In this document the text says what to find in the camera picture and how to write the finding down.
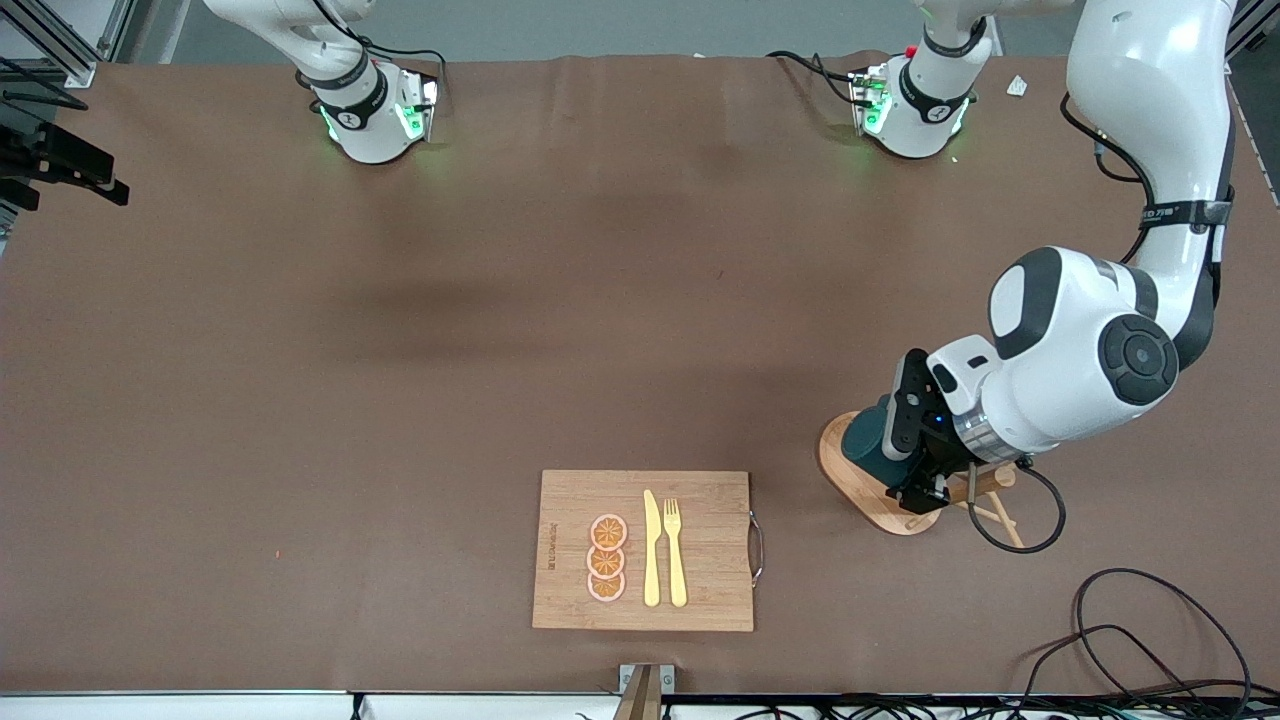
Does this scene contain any arm black wrist cable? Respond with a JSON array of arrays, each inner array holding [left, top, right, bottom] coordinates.
[[0, 57, 89, 113], [965, 92, 1153, 555]]

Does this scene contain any arm base black cable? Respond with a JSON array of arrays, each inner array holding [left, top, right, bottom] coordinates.
[[765, 48, 863, 109], [310, 0, 448, 96]]

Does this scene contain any left arm black wrist cable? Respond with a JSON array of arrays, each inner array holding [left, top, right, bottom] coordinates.
[[965, 92, 1153, 555]]

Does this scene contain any yellow plastic knife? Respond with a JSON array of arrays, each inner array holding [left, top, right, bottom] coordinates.
[[643, 489, 662, 608]]

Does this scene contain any left arm base black cable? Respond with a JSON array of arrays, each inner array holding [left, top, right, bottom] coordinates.
[[765, 48, 863, 109]]

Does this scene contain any wooden cup rack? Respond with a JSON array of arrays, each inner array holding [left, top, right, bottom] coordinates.
[[818, 410, 1026, 551]]

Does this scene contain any brown table cover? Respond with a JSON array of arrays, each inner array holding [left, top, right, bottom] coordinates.
[[0, 52, 1280, 698]]

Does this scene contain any dark teal cup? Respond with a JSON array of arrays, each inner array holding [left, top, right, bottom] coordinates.
[[841, 393, 916, 489]]

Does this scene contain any yellow plastic fork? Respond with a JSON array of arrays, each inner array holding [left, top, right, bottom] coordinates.
[[663, 498, 689, 609]]

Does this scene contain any aluminium frame profile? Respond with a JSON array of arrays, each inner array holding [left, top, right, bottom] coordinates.
[[1226, 0, 1280, 61], [0, 0, 136, 89]]

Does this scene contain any right arm base black cable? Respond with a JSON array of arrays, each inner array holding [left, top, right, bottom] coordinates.
[[310, 0, 448, 96]]

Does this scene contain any bamboo cutting board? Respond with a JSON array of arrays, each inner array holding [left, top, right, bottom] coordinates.
[[531, 469, 766, 633]]

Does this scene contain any black cable small loop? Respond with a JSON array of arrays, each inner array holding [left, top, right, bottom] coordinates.
[[1018, 624, 1216, 701]]

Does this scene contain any right arm black wrist cable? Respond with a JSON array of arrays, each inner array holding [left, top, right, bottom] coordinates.
[[0, 57, 89, 113]]

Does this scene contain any black cable large loop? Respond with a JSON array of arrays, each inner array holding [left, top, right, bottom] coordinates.
[[1073, 568, 1253, 701]]

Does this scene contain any metal table edge bracket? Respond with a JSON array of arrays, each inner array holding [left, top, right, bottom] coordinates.
[[613, 663, 677, 720]]

